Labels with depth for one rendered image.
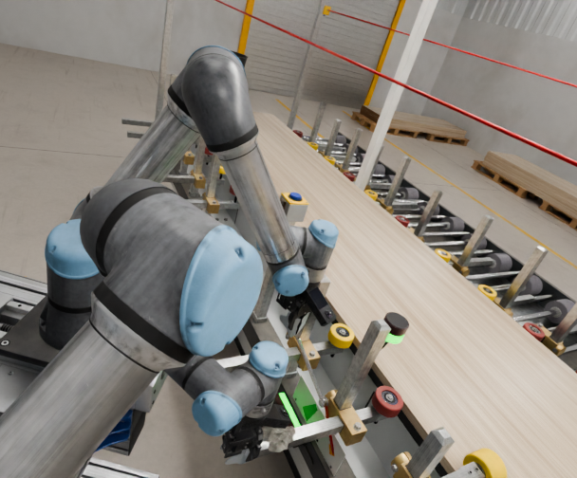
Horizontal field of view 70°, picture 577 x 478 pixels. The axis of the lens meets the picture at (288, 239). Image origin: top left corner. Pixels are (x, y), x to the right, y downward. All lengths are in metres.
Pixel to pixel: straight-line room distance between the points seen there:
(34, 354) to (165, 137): 0.49
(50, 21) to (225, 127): 7.64
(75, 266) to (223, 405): 0.37
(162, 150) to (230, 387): 0.47
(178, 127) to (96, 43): 7.49
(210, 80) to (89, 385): 0.49
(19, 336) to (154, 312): 0.64
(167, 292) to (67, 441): 0.15
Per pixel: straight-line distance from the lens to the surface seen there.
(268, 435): 1.08
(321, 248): 1.00
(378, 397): 1.21
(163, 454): 2.03
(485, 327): 1.75
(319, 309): 1.07
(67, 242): 0.86
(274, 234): 0.80
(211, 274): 0.36
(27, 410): 0.44
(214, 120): 0.70
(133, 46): 8.35
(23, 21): 8.32
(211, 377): 0.77
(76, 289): 0.87
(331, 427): 1.16
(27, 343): 0.99
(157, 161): 0.87
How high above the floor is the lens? 1.74
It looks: 29 degrees down
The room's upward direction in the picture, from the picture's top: 17 degrees clockwise
